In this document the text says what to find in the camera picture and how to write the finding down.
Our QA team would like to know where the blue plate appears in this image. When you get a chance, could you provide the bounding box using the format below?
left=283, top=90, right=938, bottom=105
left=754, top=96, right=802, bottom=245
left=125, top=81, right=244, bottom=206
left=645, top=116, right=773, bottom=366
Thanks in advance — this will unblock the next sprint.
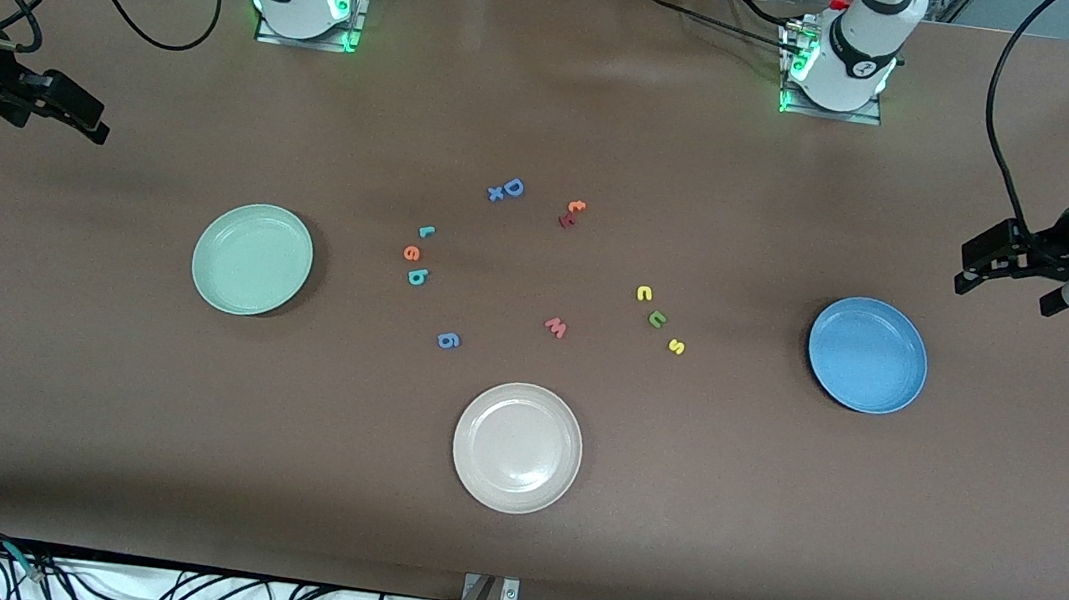
left=801, top=292, right=935, bottom=420

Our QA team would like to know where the mint green plate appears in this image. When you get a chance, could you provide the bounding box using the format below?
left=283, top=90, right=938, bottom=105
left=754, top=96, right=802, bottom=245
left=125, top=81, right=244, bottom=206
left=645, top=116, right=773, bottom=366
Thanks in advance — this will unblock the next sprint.
left=186, top=196, right=319, bottom=323

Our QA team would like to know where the beige plate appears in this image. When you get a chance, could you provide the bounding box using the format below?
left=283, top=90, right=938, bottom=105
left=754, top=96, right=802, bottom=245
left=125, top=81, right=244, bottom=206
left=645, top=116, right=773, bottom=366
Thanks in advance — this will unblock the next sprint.
left=446, top=376, right=591, bottom=522

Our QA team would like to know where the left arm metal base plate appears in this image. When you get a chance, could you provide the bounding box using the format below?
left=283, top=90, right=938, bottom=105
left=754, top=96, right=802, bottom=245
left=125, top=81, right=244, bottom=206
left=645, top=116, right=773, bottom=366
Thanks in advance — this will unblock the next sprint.
left=772, top=16, right=893, bottom=127

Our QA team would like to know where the black power cable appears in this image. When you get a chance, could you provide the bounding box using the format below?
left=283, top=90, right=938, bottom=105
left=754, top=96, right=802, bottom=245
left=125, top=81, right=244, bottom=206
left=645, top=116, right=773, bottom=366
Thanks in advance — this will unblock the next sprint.
left=621, top=0, right=811, bottom=50

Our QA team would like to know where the small metal table bracket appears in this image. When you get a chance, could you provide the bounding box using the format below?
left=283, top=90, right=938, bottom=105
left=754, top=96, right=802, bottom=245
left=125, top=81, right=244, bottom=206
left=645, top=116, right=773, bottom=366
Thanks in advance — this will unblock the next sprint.
left=461, top=572, right=522, bottom=600

